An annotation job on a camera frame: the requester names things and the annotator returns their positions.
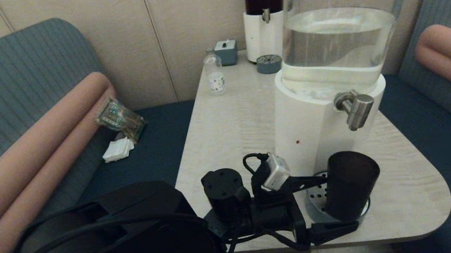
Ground clear green snack packet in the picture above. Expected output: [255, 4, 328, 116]
[91, 92, 150, 149]

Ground clear water dispenser white base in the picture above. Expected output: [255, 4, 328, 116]
[251, 0, 451, 181]

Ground black plastic cup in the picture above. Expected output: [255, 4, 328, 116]
[317, 146, 388, 226]

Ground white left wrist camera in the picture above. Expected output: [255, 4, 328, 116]
[257, 151, 294, 193]

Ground black left wrist camera cable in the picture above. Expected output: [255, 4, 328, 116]
[241, 151, 272, 178]

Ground white paper napkins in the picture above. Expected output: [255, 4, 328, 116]
[100, 136, 137, 164]

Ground blue drip tray metal grate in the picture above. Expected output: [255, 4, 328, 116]
[300, 163, 374, 228]
[255, 53, 284, 76]

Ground dark drink dispenser white base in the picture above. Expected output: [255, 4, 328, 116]
[239, 0, 300, 64]

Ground small blue box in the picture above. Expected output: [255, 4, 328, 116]
[213, 38, 240, 67]

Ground small clear plastic bottle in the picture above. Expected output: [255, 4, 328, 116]
[202, 48, 227, 97]

